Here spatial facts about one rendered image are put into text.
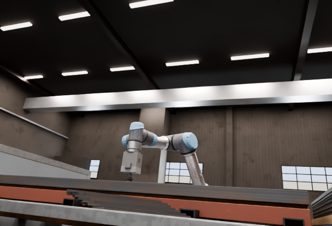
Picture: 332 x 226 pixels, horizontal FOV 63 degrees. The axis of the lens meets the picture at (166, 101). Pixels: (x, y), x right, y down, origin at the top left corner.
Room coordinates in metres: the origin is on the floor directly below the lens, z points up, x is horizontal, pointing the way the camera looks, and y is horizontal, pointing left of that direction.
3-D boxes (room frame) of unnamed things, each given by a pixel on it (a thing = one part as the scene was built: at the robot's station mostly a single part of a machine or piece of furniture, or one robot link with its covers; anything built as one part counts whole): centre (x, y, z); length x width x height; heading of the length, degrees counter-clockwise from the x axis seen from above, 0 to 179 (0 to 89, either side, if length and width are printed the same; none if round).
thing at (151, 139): (1.52, 0.10, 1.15); 0.11 x 0.11 x 0.08; 51
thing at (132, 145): (1.43, 0.15, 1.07); 0.08 x 0.08 x 0.05
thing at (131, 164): (1.42, 0.15, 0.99); 0.10 x 0.09 x 0.16; 158
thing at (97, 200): (0.82, 0.14, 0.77); 0.45 x 0.20 x 0.04; 66
